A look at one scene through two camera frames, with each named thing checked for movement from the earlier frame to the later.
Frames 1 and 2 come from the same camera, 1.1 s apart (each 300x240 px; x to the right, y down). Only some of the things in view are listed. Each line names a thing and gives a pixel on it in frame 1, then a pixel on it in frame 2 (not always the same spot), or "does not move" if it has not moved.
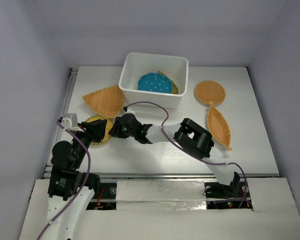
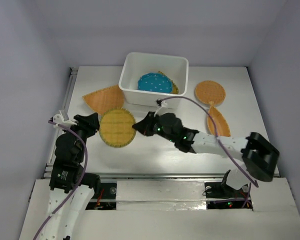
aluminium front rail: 176,175 does not move
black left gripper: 95,129 -> 90,122
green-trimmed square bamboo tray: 175,90 does not move
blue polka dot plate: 154,82 does not move
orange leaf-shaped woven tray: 218,126 does not move
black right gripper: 116,130 -> 145,125
